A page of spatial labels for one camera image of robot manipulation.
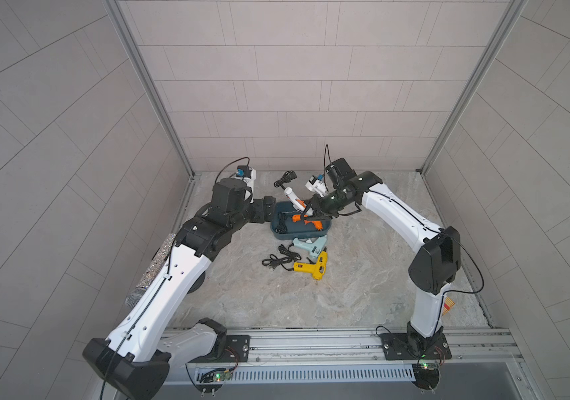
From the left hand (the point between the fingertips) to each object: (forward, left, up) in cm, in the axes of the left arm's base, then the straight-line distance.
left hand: (268, 196), depth 71 cm
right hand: (0, -11, -10) cm, 15 cm away
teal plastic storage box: (+6, -8, -29) cm, 31 cm away
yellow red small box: (-22, -57, -27) cm, 67 cm away
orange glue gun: (+8, -17, -27) cm, 33 cm away
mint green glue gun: (-3, -15, -27) cm, 31 cm away
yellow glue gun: (-10, -16, -27) cm, 33 cm away
